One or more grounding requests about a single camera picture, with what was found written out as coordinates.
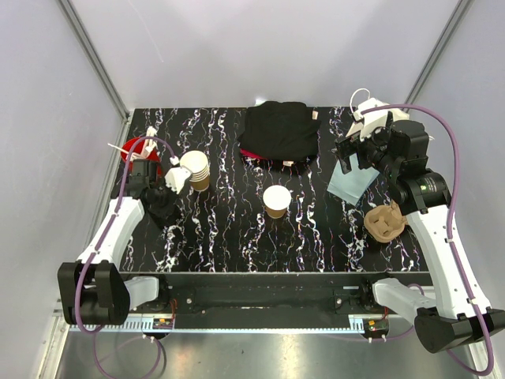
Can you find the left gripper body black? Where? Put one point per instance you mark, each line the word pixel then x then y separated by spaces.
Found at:
pixel 165 200

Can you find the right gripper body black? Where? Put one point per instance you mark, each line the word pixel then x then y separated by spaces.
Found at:
pixel 371 151

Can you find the blue white paper bag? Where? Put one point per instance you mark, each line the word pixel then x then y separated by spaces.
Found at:
pixel 350 187

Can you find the stack of paper cups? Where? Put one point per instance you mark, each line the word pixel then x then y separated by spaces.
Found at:
pixel 197 162

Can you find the single paper cup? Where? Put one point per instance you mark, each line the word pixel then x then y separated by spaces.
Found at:
pixel 276 200

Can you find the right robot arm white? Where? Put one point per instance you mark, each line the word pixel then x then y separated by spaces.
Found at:
pixel 459 314

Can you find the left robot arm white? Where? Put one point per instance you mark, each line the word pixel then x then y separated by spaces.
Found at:
pixel 92 291

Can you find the black folded cloth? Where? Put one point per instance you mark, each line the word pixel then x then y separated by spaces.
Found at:
pixel 281 131

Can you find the red cup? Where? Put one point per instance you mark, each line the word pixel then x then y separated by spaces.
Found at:
pixel 128 145

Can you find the brown cup carrier on table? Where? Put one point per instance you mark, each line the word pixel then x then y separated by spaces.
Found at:
pixel 385 222

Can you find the pink folded cloth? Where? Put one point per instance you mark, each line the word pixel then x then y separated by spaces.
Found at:
pixel 248 154

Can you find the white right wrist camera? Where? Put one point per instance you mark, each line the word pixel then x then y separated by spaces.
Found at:
pixel 367 118

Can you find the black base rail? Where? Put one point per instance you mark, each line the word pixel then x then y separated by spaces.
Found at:
pixel 308 300

